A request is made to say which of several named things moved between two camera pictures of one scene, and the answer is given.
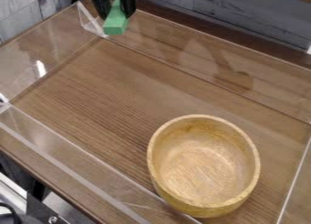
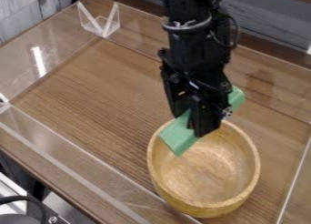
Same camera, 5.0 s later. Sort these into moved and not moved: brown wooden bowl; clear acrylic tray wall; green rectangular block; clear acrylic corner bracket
Moved: green rectangular block
Not moved: brown wooden bowl; clear acrylic corner bracket; clear acrylic tray wall
